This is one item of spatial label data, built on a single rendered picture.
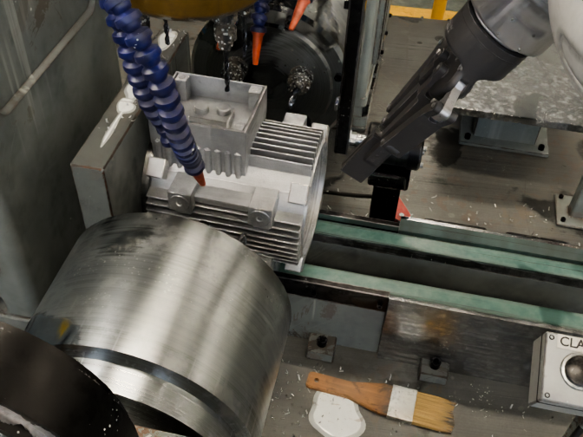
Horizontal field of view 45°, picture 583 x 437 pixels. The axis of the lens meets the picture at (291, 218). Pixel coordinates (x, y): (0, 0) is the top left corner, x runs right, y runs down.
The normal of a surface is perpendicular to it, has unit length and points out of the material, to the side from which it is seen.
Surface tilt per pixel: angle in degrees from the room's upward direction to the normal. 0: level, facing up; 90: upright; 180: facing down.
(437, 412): 2
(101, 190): 90
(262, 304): 55
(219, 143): 90
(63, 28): 90
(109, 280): 13
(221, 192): 0
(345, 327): 90
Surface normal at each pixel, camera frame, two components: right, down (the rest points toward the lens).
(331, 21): 0.69, -0.40
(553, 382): -0.05, -0.36
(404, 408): 0.04, -0.71
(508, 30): -0.21, 0.68
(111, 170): 0.98, 0.17
